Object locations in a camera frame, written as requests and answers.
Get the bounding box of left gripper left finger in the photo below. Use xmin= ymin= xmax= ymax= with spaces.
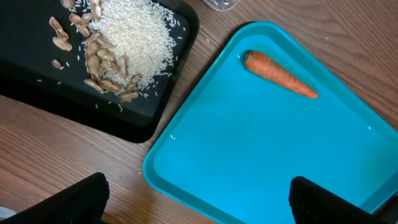
xmin=1 ymin=172 xmax=109 ymax=224

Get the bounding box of clear plastic bin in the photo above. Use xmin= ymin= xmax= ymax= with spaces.
xmin=203 ymin=0 xmax=239 ymax=12

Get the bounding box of teal serving tray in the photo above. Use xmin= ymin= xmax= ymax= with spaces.
xmin=142 ymin=22 xmax=397 ymax=223

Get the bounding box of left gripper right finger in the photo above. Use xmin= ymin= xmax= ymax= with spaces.
xmin=289 ymin=176 xmax=384 ymax=224

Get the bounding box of black plastic tray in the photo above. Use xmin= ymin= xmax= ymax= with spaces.
xmin=1 ymin=1 xmax=200 ymax=142

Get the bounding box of rice grains pile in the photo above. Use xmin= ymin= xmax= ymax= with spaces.
xmin=37 ymin=0 xmax=190 ymax=113

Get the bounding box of peanut shells pile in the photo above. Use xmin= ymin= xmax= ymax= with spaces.
xmin=60 ymin=0 xmax=141 ymax=102

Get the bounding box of orange carrot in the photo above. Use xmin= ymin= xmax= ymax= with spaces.
xmin=244 ymin=51 xmax=319 ymax=99

